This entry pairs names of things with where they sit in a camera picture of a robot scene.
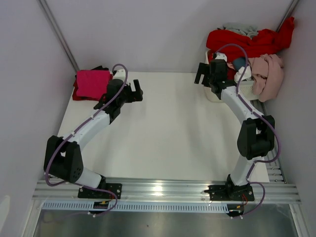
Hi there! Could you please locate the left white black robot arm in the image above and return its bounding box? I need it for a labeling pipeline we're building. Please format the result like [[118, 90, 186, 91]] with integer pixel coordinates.
[[43, 79, 143, 198]]

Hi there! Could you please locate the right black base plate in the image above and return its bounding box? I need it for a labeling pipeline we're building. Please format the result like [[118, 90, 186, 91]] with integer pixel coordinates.
[[204, 184, 255, 201]]

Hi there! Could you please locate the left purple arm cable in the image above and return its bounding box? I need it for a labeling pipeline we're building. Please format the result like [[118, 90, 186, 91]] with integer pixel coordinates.
[[43, 63, 128, 218]]

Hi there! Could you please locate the white slotted cable duct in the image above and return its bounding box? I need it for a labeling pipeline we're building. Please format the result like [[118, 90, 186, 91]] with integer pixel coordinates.
[[42, 200, 229, 213]]

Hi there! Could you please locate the white plastic laundry basket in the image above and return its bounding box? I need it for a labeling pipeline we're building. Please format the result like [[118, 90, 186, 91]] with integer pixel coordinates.
[[202, 49, 259, 102]]

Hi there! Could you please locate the left corner aluminium profile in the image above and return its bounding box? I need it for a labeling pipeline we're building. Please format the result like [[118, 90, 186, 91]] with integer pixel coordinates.
[[37, 0, 79, 72]]

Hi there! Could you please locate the right side aluminium rail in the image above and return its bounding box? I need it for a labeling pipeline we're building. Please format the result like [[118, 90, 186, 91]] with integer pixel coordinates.
[[254, 100, 287, 184]]

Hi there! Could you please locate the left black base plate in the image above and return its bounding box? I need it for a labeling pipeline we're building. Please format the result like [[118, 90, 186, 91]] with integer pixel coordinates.
[[78, 183, 122, 199]]

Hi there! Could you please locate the folded black t shirt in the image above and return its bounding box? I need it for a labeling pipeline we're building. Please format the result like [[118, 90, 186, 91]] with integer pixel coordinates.
[[73, 66, 112, 88]]

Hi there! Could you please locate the aluminium mounting rail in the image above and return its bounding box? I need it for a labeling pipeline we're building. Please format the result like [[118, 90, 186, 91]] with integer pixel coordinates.
[[32, 178, 301, 204]]

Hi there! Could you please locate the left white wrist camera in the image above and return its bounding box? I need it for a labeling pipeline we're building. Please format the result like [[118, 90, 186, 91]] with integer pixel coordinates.
[[113, 69, 126, 80]]

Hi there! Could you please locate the corner aluminium profile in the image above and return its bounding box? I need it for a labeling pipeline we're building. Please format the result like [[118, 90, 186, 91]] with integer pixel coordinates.
[[276, 0, 300, 32], [37, 0, 79, 72]]

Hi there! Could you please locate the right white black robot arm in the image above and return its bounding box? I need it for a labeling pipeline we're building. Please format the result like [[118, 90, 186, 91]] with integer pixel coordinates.
[[194, 59, 275, 202]]

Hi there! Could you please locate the folded pink t shirt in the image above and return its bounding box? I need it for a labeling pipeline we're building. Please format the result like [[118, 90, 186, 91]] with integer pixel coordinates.
[[75, 70, 112, 101]]

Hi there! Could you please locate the grey t shirt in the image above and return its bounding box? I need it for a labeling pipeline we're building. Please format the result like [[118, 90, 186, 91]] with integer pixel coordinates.
[[223, 23, 259, 39]]

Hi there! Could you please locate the right corner aluminium profile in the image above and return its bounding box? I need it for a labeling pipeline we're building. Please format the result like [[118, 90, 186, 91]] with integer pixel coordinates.
[[276, 0, 300, 32]]

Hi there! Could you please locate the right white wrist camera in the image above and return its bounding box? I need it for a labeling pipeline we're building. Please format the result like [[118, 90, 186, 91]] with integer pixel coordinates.
[[213, 52, 227, 62]]

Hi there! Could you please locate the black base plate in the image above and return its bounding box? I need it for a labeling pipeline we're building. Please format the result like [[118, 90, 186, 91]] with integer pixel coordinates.
[[204, 184, 255, 201], [78, 183, 122, 199]]

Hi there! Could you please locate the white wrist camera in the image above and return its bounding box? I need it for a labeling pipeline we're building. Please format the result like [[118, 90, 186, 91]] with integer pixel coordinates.
[[213, 52, 227, 62], [113, 69, 126, 80]]

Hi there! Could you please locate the light pink t shirt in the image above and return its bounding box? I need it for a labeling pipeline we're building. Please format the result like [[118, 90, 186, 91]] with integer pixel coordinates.
[[248, 54, 284, 102]]

